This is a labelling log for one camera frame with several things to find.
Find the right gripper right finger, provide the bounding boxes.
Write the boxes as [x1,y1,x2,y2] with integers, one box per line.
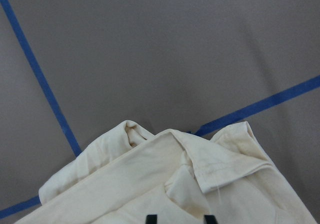
[203,215,217,224]

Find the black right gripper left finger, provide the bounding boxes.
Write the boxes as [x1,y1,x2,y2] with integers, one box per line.
[146,214,158,224]

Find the cream long-sleeve printed shirt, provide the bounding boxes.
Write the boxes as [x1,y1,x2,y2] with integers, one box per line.
[19,120,315,224]

